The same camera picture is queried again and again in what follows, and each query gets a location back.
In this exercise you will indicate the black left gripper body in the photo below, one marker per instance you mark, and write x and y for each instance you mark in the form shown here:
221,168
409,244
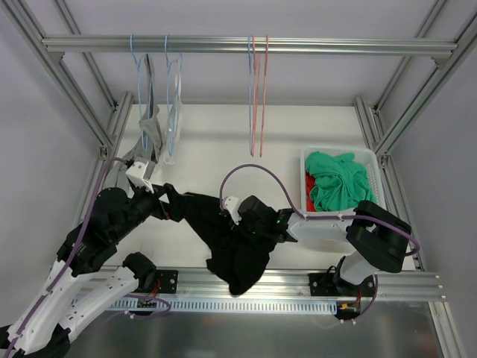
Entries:
157,201

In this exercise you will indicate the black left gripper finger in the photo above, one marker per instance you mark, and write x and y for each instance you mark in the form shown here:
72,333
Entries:
175,212
173,196

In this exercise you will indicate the black tank top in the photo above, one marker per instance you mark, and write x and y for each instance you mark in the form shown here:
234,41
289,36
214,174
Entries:
234,258

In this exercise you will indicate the white tank top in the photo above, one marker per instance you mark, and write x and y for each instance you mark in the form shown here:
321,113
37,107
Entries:
175,123

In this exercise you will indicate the red tank top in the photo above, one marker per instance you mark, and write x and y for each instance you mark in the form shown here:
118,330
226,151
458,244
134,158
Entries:
310,184

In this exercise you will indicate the green shirt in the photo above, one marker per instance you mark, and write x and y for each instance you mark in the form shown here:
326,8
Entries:
340,182

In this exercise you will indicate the pink wire hanger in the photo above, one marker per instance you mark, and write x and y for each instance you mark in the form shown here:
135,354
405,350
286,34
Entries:
264,96

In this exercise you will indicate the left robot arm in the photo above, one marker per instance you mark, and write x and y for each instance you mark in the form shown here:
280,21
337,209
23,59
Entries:
56,318

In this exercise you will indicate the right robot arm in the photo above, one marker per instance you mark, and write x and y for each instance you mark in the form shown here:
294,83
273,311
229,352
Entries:
379,238

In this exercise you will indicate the grey tank top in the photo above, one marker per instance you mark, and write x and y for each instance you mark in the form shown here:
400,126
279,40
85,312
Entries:
148,148

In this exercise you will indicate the white perforated plastic basket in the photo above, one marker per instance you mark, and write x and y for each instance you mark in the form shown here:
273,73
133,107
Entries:
362,155

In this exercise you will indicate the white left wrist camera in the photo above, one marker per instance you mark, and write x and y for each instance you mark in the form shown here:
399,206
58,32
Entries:
140,173

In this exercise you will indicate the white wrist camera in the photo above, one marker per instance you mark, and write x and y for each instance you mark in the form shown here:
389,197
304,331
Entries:
140,173
230,207

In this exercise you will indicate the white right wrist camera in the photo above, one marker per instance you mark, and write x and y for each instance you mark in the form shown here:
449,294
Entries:
230,207

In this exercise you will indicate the black left arm base bracket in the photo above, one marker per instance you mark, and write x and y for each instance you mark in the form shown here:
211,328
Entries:
164,279

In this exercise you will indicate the white slotted cable duct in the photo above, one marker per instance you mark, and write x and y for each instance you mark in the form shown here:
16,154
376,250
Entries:
227,305

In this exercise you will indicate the aluminium front table rail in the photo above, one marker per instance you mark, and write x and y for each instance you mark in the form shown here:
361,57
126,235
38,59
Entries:
294,283

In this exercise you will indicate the black right arm base bracket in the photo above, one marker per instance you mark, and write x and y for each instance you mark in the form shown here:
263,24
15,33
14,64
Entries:
321,284

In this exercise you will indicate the aluminium frame right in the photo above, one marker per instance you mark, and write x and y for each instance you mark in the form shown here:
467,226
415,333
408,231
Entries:
428,116

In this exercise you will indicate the aluminium frame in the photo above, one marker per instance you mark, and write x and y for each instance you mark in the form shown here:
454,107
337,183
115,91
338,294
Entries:
428,116
109,135

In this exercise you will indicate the aluminium frame left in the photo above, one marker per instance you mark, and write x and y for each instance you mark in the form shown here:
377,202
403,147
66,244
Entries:
109,135

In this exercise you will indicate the aluminium hanging rail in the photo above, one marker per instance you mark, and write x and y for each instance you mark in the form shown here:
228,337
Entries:
414,47

